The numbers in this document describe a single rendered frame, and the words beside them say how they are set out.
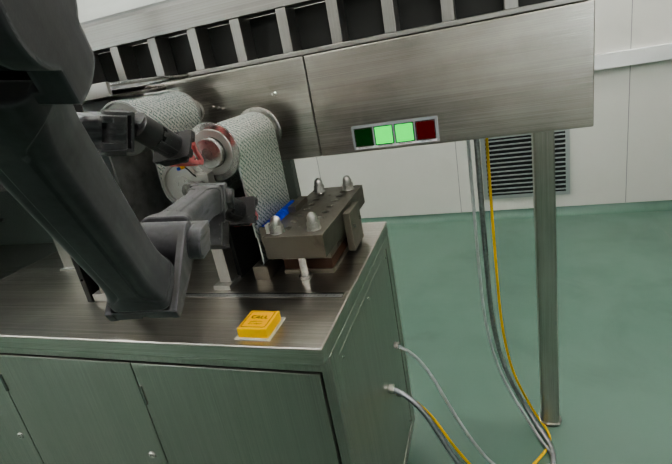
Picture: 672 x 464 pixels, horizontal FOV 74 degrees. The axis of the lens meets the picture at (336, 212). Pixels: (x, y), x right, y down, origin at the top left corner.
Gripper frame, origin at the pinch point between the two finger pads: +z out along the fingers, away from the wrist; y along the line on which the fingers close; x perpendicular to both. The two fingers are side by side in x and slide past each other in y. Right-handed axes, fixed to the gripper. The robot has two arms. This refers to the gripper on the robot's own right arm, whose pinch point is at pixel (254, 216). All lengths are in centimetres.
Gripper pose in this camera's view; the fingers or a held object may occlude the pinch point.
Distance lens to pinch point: 117.9
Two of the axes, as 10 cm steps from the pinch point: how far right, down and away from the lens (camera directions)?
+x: 0.0, -9.8, 1.8
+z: 3.3, 1.7, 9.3
